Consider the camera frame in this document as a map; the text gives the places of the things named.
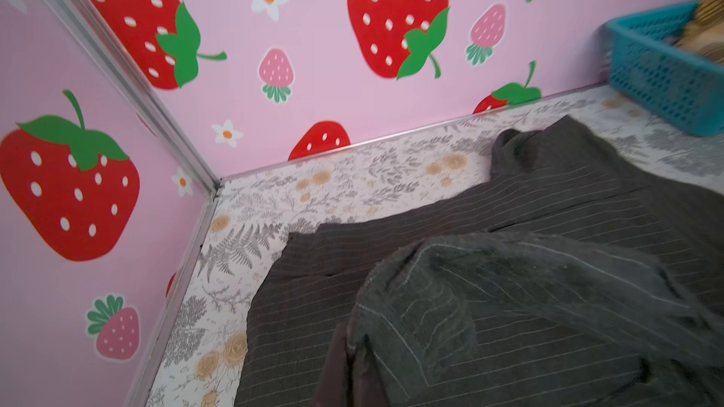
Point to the yellow plaid shirt in basket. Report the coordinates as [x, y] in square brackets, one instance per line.
[703, 34]

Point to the aluminium left corner post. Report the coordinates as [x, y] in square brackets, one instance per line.
[94, 36]

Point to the dark grey pinstriped shirt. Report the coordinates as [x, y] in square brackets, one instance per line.
[570, 278]

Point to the teal plastic basket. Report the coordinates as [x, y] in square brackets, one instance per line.
[683, 89]

